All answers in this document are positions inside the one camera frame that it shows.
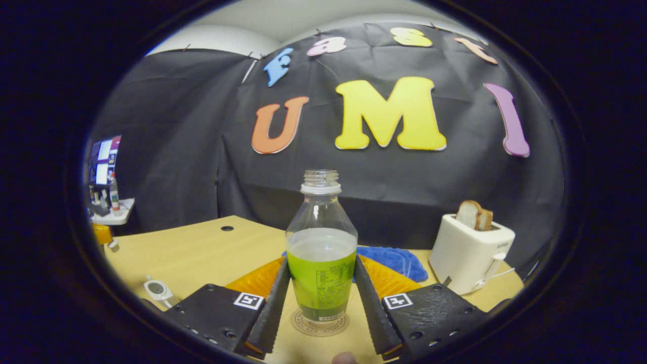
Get blue towel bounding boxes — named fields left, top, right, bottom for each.
left=282, top=246, right=429, bottom=283

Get clear green label water bottle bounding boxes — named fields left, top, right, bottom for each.
left=286, top=169, right=358, bottom=324

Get black desk organizer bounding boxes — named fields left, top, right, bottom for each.
left=89, top=188, right=110, bottom=217

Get computer monitor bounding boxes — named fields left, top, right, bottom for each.
left=89, top=135, right=122, bottom=189

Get white teacup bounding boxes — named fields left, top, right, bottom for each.
left=144, top=276, right=173, bottom=309

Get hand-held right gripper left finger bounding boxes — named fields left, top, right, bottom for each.
left=164, top=257, right=291, bottom=355

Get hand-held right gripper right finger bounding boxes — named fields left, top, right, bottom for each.
left=354, top=255, right=488, bottom=360

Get black backdrop cloth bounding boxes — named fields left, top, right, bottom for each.
left=86, top=21, right=567, bottom=279

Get white toaster cable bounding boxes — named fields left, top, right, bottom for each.
left=473, top=267, right=517, bottom=292

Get round brown coaster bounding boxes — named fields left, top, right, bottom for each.
left=291, top=308, right=350, bottom=338

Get red cap plastic bottle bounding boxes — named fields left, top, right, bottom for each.
left=109, top=172, right=121, bottom=214

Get white side table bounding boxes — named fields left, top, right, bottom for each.
left=90, top=198, right=136, bottom=226

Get white toaster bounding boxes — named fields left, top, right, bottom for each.
left=429, top=212, right=516, bottom=296

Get toast slices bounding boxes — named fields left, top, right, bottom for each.
left=456, top=200, right=494, bottom=232

